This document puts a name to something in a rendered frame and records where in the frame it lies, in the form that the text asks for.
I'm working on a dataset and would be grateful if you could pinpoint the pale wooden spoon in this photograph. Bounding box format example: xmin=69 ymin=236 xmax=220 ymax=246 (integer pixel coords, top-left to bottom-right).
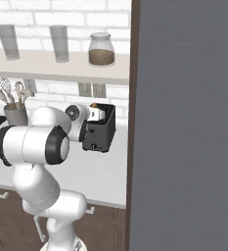
xmin=0 ymin=85 xmax=13 ymax=111
xmin=14 ymin=80 xmax=25 ymax=109

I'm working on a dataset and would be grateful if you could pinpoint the glass jar with brown contents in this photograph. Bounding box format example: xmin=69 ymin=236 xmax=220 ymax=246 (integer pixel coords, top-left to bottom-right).
xmin=87 ymin=31 xmax=115 ymax=68

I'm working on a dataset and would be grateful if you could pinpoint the slotted metal spoon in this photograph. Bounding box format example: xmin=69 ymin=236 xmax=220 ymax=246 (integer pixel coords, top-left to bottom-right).
xmin=0 ymin=76 xmax=16 ymax=109

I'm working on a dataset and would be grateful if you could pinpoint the brown cabinet door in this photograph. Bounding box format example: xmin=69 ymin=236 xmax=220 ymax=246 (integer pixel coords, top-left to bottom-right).
xmin=73 ymin=203 xmax=127 ymax=251
xmin=0 ymin=186 xmax=50 ymax=251

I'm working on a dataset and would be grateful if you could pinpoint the clear drinking glass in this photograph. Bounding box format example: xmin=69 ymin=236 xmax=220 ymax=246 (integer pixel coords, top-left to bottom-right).
xmin=0 ymin=24 xmax=22 ymax=62
xmin=48 ymin=25 xmax=70 ymax=64

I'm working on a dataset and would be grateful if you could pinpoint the grey utensil pot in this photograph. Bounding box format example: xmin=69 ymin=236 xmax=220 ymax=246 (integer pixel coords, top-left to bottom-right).
xmin=3 ymin=102 xmax=29 ymax=127

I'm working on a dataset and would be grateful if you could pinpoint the pale wooden spatula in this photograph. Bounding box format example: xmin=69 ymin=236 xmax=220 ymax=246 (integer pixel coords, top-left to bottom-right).
xmin=21 ymin=88 xmax=35 ymax=106

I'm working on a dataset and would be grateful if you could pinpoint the beige wall shelf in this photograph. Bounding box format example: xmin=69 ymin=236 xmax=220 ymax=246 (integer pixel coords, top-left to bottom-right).
xmin=0 ymin=48 xmax=131 ymax=86

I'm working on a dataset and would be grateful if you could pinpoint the grey fridge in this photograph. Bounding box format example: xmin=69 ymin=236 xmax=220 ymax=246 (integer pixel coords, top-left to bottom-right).
xmin=128 ymin=0 xmax=228 ymax=251

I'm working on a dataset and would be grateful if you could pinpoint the brown cabinet side panel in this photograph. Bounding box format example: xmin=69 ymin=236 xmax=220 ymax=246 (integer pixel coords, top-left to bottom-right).
xmin=124 ymin=0 xmax=142 ymax=251

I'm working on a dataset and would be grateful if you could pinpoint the black toaster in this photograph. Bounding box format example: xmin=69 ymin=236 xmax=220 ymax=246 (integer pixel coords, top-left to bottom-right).
xmin=81 ymin=103 xmax=116 ymax=154

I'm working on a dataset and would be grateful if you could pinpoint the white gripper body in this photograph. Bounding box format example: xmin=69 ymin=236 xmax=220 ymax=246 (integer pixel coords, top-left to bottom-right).
xmin=91 ymin=107 xmax=106 ymax=122

